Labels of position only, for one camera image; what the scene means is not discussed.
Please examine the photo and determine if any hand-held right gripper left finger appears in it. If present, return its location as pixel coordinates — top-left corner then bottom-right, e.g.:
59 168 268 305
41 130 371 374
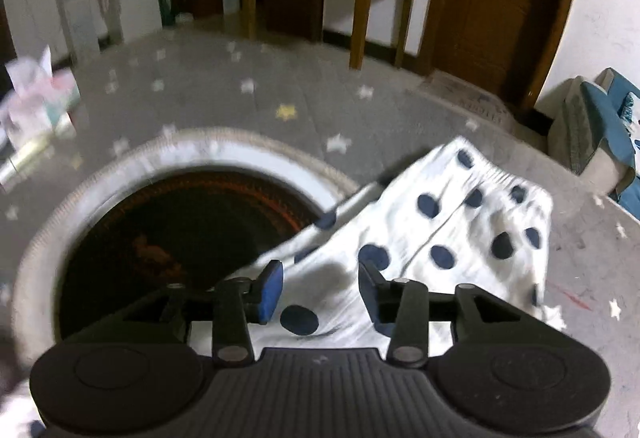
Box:
90 260 284 366

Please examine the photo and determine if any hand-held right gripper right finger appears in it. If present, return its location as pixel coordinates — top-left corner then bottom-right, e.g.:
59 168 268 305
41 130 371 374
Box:
359 259 551 367

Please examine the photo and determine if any white polka dot garment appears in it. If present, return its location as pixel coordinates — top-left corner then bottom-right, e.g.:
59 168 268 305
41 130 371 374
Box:
227 135 568 351

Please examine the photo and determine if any round white woven basket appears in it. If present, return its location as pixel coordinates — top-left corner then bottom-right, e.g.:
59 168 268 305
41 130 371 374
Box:
10 127 361 369

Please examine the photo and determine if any grey star-print tablecloth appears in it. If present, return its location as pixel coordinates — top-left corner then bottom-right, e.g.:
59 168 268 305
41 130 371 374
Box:
0 26 640 438

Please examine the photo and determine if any pale doormat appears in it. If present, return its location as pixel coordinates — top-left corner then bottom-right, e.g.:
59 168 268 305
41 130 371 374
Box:
410 71 516 131

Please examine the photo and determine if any grey sofa throw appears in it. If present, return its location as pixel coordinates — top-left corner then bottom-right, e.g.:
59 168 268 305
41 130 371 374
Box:
547 76 601 175

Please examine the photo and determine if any silver tube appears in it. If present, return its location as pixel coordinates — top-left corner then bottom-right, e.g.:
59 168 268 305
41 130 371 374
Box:
0 138 57 186

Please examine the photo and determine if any blue sofa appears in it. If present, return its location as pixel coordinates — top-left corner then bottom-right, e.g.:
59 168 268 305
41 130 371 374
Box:
547 67 640 221

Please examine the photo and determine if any brown wooden door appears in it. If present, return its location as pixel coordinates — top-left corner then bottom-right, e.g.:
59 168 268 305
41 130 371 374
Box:
417 0 586 114

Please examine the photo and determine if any tissue pack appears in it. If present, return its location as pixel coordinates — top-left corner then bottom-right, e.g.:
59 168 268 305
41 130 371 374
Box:
0 46 81 144

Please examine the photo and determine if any butterfly print blanket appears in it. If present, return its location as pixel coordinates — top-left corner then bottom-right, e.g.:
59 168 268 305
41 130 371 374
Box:
620 91 640 149

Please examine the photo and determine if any water dispenser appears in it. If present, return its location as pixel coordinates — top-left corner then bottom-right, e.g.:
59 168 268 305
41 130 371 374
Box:
52 0 101 64

